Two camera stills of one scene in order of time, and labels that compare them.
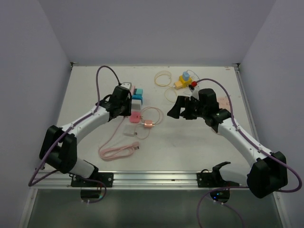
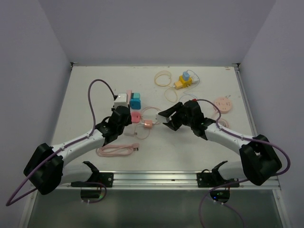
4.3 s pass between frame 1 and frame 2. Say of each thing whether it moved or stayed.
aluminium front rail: stayed
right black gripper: moved
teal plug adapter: moved
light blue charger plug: stayed
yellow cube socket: stayed
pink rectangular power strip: moved
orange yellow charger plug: stayed
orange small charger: stayed
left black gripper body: moved
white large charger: moved
